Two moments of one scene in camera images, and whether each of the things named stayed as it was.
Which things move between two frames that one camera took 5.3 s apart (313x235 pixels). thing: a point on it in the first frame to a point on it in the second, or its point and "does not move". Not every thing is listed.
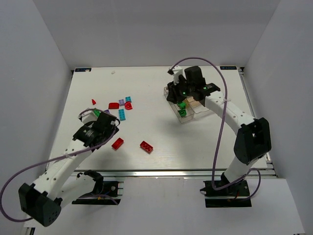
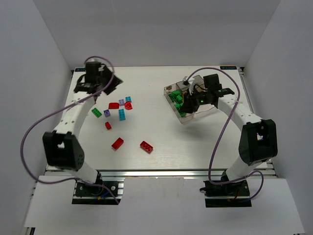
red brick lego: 146,147 does not move
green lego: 97,112 does not move
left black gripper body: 104,120 to 110,82
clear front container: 200,108 does not move
